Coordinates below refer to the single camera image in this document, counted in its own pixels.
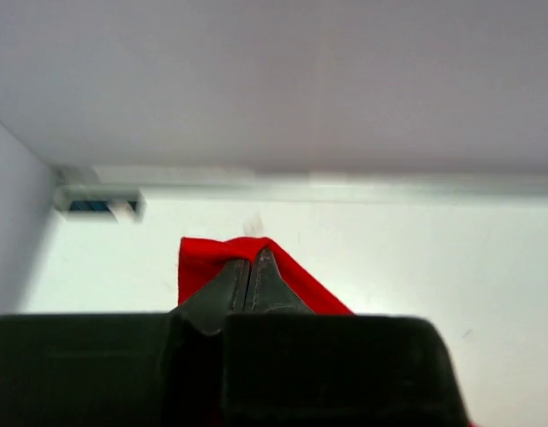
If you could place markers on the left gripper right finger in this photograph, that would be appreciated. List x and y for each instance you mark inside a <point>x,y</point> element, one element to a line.
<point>284,365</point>

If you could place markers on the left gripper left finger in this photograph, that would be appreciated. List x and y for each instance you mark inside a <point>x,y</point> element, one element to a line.
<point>119,369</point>

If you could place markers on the red t-shirt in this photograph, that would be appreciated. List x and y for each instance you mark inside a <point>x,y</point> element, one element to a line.
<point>201,259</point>

